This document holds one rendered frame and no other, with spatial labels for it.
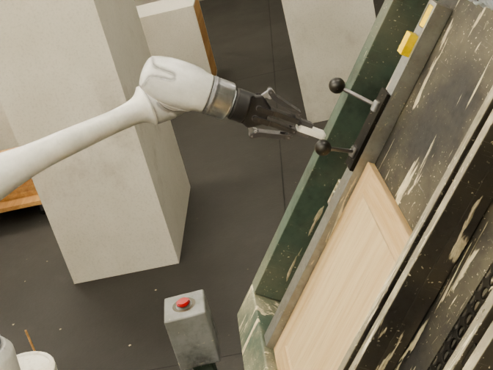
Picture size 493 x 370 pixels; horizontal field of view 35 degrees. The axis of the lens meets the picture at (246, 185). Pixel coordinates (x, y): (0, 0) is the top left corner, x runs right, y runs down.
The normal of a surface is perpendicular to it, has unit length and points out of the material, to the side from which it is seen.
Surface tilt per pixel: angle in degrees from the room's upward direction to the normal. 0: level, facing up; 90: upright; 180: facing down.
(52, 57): 90
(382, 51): 90
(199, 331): 90
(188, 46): 90
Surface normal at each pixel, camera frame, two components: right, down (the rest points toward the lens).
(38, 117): 0.00, 0.46
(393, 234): -0.92, -0.30
